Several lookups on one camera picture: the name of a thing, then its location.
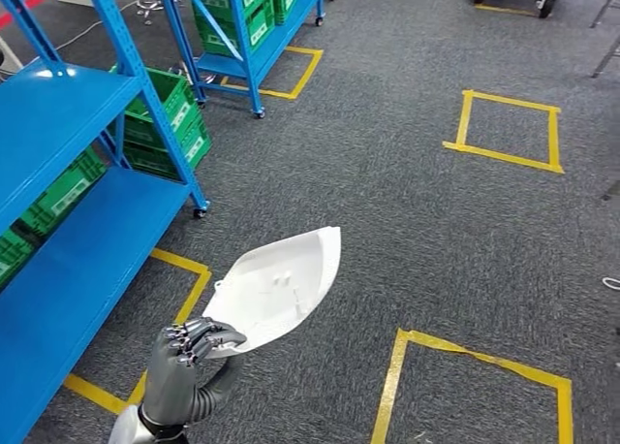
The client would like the blue metal shelf rack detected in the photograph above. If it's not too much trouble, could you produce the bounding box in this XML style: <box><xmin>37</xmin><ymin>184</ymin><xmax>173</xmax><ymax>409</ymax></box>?
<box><xmin>155</xmin><ymin>0</ymin><xmax>325</xmax><ymax>120</ymax></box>
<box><xmin>0</xmin><ymin>0</ymin><xmax>210</xmax><ymax>444</ymax></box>

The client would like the coiled cable bundle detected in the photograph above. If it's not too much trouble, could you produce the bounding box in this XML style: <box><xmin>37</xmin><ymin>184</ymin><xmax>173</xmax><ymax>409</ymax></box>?
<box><xmin>135</xmin><ymin>0</ymin><xmax>184</xmax><ymax>26</ymax></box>

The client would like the black slanted stand leg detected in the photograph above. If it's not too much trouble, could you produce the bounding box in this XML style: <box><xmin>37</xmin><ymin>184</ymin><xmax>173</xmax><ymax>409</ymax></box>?
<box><xmin>590</xmin><ymin>33</ymin><xmax>620</xmax><ymax>80</ymax></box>
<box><xmin>589</xmin><ymin>0</ymin><xmax>620</xmax><ymax>30</ymax></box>

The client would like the red barrier ribbon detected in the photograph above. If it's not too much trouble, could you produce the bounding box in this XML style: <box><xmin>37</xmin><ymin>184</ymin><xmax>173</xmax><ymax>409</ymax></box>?
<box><xmin>0</xmin><ymin>0</ymin><xmax>67</xmax><ymax>31</ymax></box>

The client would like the white curved plastic shell part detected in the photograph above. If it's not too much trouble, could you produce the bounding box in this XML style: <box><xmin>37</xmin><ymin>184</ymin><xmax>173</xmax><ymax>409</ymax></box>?
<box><xmin>202</xmin><ymin>225</ymin><xmax>342</xmax><ymax>355</ymax></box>

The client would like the white floor cable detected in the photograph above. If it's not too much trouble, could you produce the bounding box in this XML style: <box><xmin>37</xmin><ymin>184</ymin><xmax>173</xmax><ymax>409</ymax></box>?
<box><xmin>54</xmin><ymin>0</ymin><xmax>143</xmax><ymax>51</ymax></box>

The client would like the round chrome stool base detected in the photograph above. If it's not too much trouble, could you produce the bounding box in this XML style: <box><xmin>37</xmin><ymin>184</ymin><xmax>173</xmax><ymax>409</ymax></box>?
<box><xmin>167</xmin><ymin>60</ymin><xmax>217</xmax><ymax>87</ymax></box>

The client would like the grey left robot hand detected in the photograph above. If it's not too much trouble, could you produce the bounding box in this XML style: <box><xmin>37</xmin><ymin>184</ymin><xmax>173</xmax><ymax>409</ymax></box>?
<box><xmin>141</xmin><ymin>317</ymin><xmax>248</xmax><ymax>429</ymax></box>

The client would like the white panel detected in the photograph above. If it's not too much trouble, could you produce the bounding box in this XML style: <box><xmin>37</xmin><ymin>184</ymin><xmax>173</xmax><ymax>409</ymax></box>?
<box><xmin>0</xmin><ymin>36</ymin><xmax>24</xmax><ymax>78</ymax></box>

